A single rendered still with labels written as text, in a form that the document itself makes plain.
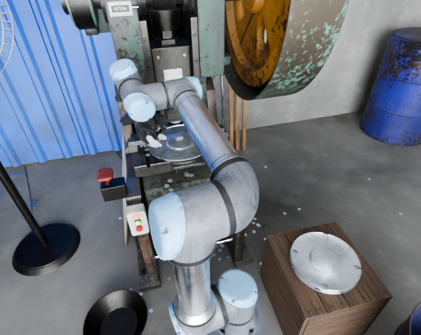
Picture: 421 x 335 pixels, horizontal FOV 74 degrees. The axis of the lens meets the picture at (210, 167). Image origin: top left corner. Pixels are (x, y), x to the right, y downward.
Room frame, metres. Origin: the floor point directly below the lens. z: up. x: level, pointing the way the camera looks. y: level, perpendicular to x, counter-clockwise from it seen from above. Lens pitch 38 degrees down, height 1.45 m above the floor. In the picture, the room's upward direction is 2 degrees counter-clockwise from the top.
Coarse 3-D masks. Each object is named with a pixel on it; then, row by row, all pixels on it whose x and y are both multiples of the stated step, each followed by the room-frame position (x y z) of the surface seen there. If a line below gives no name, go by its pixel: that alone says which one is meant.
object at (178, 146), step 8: (168, 128) 1.17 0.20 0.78; (176, 128) 1.17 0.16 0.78; (184, 128) 1.16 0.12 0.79; (168, 136) 1.10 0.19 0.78; (176, 136) 1.08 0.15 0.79; (184, 136) 1.08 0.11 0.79; (168, 144) 1.02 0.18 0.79; (176, 144) 1.02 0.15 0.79; (184, 144) 1.02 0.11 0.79; (192, 144) 1.02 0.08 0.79; (152, 152) 0.98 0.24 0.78; (160, 152) 0.97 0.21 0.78; (168, 152) 0.97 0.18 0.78; (176, 152) 0.97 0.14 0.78; (184, 152) 0.96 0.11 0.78; (192, 152) 0.96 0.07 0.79; (168, 160) 0.91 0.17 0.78; (176, 160) 0.90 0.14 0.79; (184, 160) 0.91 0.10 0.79
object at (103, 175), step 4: (104, 168) 0.90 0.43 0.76; (108, 168) 0.90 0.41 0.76; (100, 172) 0.87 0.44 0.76; (104, 172) 0.88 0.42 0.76; (108, 172) 0.87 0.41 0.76; (112, 172) 0.88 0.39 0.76; (100, 176) 0.85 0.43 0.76; (104, 176) 0.85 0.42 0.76; (108, 176) 0.85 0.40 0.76; (112, 176) 0.86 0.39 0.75; (100, 180) 0.83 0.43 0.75; (104, 180) 0.84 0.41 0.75; (108, 180) 0.84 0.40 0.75
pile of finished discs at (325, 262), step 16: (304, 240) 0.81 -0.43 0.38; (320, 240) 0.81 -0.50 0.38; (336, 240) 0.81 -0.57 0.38; (304, 256) 0.73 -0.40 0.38; (320, 256) 0.72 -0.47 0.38; (336, 256) 0.72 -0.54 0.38; (352, 256) 0.72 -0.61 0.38; (304, 272) 0.65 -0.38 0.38; (320, 272) 0.65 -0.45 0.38; (336, 272) 0.65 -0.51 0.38; (352, 272) 0.64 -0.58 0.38; (320, 288) 0.58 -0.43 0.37; (336, 288) 0.57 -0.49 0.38; (352, 288) 0.59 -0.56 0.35
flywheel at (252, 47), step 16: (240, 0) 1.46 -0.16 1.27; (256, 0) 1.19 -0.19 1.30; (272, 0) 1.12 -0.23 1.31; (288, 0) 0.94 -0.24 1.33; (224, 16) 1.54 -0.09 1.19; (240, 16) 1.43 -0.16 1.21; (256, 16) 1.25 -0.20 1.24; (272, 16) 1.11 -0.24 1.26; (240, 32) 1.42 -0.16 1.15; (256, 32) 1.24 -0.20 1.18; (272, 32) 1.10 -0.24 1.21; (240, 48) 1.40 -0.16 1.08; (256, 48) 1.23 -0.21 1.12; (272, 48) 1.08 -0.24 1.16; (240, 64) 1.30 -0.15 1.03; (256, 64) 1.21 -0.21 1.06; (272, 64) 0.99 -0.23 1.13; (256, 80) 1.11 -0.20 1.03
